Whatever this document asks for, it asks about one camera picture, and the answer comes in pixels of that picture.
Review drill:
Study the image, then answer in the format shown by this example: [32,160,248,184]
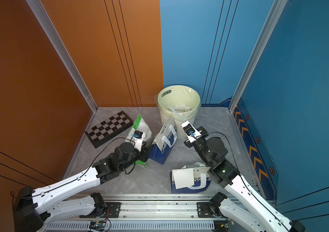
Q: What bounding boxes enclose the blue white bag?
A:
[150,116,177,164]
[170,162,211,194]

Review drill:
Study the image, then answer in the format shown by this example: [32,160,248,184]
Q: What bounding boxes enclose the white receipt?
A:
[172,168,194,189]

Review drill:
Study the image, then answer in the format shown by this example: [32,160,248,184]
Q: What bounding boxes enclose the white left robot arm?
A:
[13,142,153,232]

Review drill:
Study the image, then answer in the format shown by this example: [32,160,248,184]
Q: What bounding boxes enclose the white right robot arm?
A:
[185,136,305,232]

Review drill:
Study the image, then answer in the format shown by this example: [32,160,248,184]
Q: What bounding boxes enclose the green white paper bag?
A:
[125,114,153,167]

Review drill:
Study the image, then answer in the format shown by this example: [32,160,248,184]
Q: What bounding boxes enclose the pale green trash bin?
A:
[154,85,201,125]

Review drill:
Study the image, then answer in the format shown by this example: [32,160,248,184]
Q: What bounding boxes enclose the black white chessboard box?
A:
[85,111,134,148]

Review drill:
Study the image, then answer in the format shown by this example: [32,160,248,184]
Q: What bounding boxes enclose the green circuit board right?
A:
[224,221,235,228]

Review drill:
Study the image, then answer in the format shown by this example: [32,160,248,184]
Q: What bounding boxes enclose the green circuit board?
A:
[224,221,235,228]
[89,221,107,232]

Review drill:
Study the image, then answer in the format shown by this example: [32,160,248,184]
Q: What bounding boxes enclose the green circuit board left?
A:
[89,221,107,232]

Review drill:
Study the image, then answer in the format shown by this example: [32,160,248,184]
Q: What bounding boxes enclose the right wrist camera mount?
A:
[182,121,208,139]

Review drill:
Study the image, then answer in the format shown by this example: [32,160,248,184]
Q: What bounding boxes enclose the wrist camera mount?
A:
[130,130,145,151]
[182,121,208,139]

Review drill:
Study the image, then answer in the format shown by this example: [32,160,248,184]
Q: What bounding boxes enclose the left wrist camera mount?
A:
[130,130,145,151]

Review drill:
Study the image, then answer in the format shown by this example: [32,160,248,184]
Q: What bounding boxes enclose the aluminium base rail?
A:
[41,194,245,232]

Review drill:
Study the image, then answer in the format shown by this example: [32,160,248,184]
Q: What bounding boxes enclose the aluminium corner post right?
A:
[228,0,287,113]

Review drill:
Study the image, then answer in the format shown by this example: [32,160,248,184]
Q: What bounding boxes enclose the aluminium corner post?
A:
[228,0,287,113]
[27,0,98,113]

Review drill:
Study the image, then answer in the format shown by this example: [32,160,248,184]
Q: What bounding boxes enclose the aluminium corner post left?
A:
[27,0,98,113]

